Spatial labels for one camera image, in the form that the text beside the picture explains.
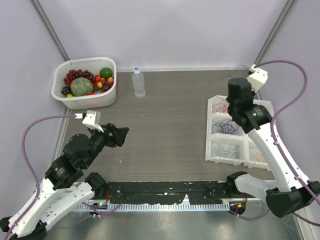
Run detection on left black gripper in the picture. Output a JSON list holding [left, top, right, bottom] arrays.
[[83, 122, 129, 167]]

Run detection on white cable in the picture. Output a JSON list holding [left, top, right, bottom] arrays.
[[211, 142, 240, 158]]

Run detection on dark blue cable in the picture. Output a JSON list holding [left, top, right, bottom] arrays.
[[211, 118, 242, 136]]

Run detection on orange cable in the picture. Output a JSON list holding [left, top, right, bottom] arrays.
[[212, 100, 230, 113]]

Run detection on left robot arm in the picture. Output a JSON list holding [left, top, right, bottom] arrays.
[[0, 123, 129, 240]]

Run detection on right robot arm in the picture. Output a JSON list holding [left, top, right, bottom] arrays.
[[225, 78, 320, 218]]

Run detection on white plastic basket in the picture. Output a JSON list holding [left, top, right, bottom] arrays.
[[51, 56, 117, 110]]

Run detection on red yellow peaches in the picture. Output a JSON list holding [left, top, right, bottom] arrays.
[[92, 74, 114, 92]]

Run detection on green melon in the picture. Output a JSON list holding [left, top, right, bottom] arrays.
[[70, 77, 93, 97]]

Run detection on clear plastic water bottle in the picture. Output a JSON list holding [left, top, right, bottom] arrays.
[[132, 67, 146, 99]]

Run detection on green lime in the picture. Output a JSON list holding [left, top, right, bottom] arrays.
[[99, 67, 113, 79]]

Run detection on dark grape bunch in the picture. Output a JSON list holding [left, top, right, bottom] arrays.
[[60, 86, 74, 98]]

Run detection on red grape bunch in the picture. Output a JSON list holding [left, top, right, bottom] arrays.
[[63, 69, 94, 86]]

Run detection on white compartment organizer tray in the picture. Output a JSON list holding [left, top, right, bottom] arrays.
[[205, 95, 270, 172]]

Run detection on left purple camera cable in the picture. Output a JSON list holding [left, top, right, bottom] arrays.
[[3, 114, 77, 240]]

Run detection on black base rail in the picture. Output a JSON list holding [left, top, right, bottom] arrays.
[[93, 181, 246, 205]]

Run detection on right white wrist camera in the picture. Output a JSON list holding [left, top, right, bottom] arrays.
[[246, 64, 268, 93]]

